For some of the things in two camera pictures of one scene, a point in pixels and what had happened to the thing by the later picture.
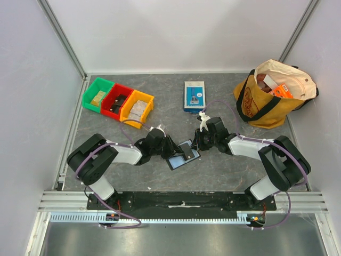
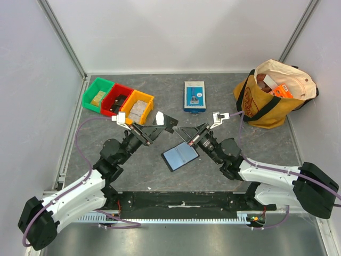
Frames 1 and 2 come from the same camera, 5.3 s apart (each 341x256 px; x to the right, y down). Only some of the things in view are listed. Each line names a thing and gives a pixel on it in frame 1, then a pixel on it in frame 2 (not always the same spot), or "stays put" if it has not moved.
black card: [187, 153] to [161, 119]
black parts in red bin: [118, 102] stays put
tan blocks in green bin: [97, 100] stays put
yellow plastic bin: [132, 98] stays put
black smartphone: [189, 153] stays put
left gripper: [172, 149] to [150, 133]
